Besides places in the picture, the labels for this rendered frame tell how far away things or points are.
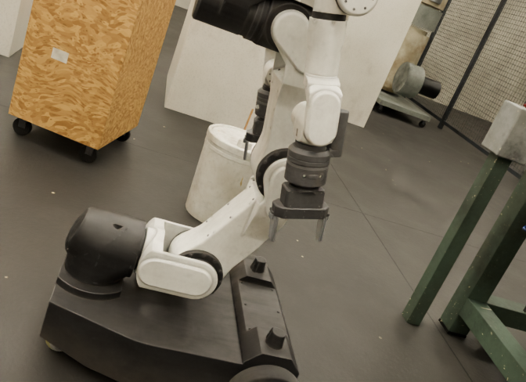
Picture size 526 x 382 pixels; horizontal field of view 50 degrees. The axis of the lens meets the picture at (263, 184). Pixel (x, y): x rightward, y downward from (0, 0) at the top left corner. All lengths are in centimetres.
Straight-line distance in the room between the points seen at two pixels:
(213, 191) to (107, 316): 103
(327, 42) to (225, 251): 63
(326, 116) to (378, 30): 444
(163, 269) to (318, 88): 62
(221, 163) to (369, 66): 343
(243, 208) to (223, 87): 242
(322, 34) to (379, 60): 450
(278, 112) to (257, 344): 58
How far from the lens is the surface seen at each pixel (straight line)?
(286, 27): 126
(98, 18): 246
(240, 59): 376
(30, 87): 263
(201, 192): 239
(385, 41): 556
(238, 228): 144
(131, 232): 145
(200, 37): 372
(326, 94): 109
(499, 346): 225
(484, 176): 221
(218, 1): 127
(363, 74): 556
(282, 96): 132
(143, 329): 145
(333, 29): 109
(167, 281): 146
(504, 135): 214
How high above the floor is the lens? 104
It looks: 20 degrees down
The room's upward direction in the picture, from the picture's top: 22 degrees clockwise
